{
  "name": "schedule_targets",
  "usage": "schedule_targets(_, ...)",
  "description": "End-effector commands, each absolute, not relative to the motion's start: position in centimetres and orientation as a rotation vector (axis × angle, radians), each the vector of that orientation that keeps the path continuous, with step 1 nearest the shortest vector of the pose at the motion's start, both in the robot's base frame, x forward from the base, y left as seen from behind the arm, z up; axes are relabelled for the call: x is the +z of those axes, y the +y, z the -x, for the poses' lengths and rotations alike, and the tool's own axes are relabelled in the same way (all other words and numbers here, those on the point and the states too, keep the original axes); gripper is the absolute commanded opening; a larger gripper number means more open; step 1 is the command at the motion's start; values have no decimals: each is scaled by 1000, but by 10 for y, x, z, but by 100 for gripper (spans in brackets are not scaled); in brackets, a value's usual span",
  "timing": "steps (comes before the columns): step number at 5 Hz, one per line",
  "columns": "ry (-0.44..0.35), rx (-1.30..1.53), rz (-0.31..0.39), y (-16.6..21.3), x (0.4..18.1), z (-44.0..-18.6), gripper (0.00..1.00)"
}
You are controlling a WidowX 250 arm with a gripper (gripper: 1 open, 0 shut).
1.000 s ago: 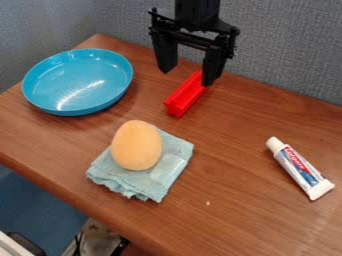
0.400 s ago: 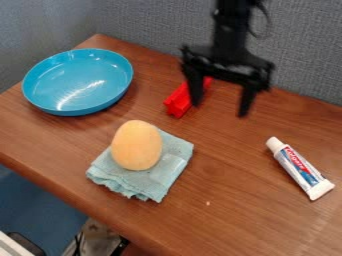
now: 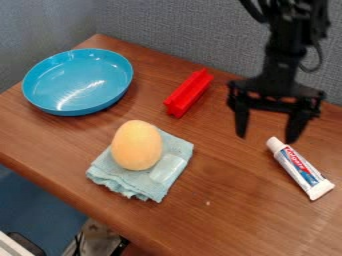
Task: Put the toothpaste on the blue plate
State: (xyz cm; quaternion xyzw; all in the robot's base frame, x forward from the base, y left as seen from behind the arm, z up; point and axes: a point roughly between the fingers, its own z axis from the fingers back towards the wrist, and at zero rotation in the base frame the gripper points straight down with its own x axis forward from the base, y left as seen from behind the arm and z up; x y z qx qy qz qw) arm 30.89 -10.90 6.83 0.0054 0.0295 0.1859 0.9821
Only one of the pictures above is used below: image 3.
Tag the red plastic block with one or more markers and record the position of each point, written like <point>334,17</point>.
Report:
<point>187,93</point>

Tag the light blue folded cloth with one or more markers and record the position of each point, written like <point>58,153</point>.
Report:
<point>135,183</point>

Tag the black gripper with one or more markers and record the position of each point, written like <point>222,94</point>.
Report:
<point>273,91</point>

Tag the clear small plastic bottle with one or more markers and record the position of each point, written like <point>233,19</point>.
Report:
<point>167,169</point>

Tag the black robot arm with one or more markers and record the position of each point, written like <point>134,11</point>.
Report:
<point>298,24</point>

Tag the grey stand under table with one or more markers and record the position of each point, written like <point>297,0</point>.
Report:
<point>97,240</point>

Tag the white toothpaste tube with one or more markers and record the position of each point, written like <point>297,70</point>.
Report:
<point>306,175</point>

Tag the blue plastic plate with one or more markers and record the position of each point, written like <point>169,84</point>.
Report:
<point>78,82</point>

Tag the orange egg-shaped sponge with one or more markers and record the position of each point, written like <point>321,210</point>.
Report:
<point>137,145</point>

